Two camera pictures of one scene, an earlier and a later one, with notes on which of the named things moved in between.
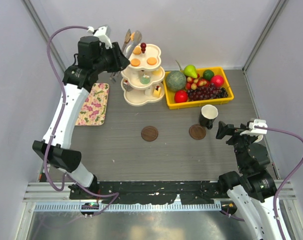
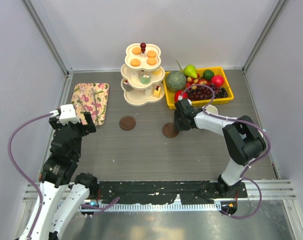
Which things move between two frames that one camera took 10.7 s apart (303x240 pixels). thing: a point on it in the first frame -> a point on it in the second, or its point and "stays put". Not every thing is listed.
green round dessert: x=145 y=79 stays put
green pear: x=190 y=70 stays put
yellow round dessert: x=156 y=73 stays put
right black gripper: x=229 y=129 -> x=177 y=125
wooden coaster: x=197 y=132 -> x=168 y=130
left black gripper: x=120 y=61 -> x=91 y=127
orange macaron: x=135 y=62 stays put
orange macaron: x=151 y=61 stays put
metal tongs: x=128 y=48 -> x=92 y=95
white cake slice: x=147 y=92 stays put
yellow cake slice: x=157 y=92 stays put
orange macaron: x=137 y=51 stays put
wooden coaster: x=149 y=133 -> x=127 y=123
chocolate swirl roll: x=127 y=87 stays put
